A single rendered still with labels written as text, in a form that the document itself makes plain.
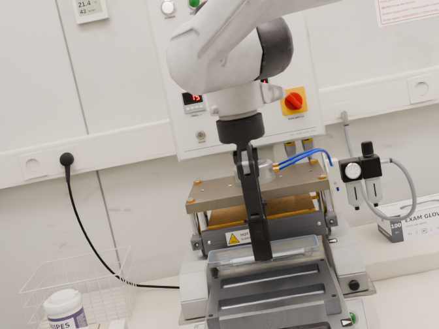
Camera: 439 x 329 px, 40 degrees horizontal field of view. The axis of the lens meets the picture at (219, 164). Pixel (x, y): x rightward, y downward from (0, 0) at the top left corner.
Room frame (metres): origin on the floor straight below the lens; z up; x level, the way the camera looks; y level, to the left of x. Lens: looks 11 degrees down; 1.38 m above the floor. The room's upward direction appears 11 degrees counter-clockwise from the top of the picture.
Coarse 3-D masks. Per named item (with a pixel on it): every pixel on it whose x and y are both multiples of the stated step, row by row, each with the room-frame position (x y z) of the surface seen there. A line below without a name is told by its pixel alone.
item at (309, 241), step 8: (280, 240) 0.99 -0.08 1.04; (288, 240) 0.99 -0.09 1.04; (296, 240) 0.98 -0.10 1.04; (304, 240) 0.97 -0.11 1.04; (312, 240) 0.97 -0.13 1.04; (232, 248) 1.00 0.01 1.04; (240, 248) 0.99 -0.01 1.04; (248, 248) 0.99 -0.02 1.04; (272, 248) 0.96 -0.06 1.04; (280, 248) 0.96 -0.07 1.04; (288, 248) 0.95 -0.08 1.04; (296, 248) 0.95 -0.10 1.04; (216, 256) 0.98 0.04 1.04; (224, 256) 0.97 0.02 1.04; (232, 256) 0.96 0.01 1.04; (240, 256) 0.96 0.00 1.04; (248, 256) 0.95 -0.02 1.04
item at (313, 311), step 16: (336, 288) 0.92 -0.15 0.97; (304, 304) 0.80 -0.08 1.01; (320, 304) 0.79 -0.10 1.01; (224, 320) 0.80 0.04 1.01; (240, 320) 0.80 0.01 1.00; (256, 320) 0.80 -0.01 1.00; (272, 320) 0.80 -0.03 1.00; (288, 320) 0.80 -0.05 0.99; (304, 320) 0.79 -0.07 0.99; (320, 320) 0.79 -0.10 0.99; (336, 320) 0.81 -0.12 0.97
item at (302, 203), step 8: (272, 200) 1.20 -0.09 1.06; (280, 200) 1.18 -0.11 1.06; (288, 200) 1.17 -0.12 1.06; (296, 200) 1.16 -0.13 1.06; (304, 200) 1.15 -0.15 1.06; (312, 200) 1.14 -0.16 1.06; (224, 208) 1.21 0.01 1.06; (232, 208) 1.20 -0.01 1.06; (240, 208) 1.19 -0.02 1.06; (272, 208) 1.14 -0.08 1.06; (280, 208) 1.13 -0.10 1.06; (288, 208) 1.12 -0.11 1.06; (296, 208) 1.11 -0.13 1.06; (304, 208) 1.10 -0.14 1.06; (312, 208) 1.09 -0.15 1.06; (216, 216) 1.16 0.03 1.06; (224, 216) 1.15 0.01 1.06; (232, 216) 1.14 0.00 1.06; (240, 216) 1.13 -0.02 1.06; (272, 216) 1.09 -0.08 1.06; (280, 216) 1.09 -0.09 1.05; (208, 224) 1.12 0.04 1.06; (216, 224) 1.11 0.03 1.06; (224, 224) 1.10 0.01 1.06; (232, 224) 1.10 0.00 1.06
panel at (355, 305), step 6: (348, 300) 0.97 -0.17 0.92; (354, 300) 0.97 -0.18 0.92; (360, 300) 0.97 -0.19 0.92; (348, 306) 0.97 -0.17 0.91; (354, 306) 0.97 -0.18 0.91; (360, 306) 0.96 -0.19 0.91; (354, 312) 0.96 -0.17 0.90; (360, 312) 0.96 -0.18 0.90; (360, 318) 0.96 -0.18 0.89; (366, 318) 0.95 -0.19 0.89; (192, 324) 1.00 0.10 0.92; (198, 324) 0.99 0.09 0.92; (354, 324) 0.95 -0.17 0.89; (360, 324) 0.95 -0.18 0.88; (366, 324) 0.95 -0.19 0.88
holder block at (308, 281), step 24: (288, 264) 1.00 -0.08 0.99; (312, 264) 0.98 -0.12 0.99; (216, 288) 0.96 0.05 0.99; (240, 288) 0.94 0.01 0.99; (264, 288) 0.92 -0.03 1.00; (288, 288) 0.90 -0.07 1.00; (312, 288) 0.90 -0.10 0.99; (216, 312) 0.87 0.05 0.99; (240, 312) 0.85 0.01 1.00; (336, 312) 0.83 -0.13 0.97
